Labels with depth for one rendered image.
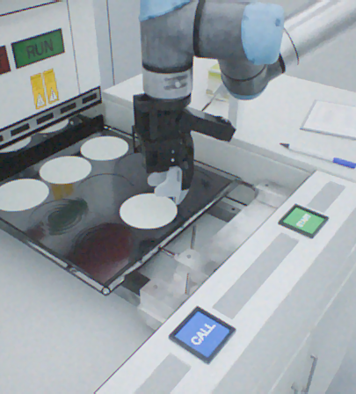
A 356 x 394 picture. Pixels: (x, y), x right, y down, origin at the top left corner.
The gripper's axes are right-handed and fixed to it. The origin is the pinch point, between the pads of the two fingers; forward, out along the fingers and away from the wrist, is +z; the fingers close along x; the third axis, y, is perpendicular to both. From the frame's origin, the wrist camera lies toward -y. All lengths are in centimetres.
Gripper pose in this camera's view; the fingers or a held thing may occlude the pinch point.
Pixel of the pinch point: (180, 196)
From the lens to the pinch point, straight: 83.5
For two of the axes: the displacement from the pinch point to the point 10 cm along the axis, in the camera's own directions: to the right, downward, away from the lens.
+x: 3.7, 5.6, -7.4
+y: -9.3, 2.2, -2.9
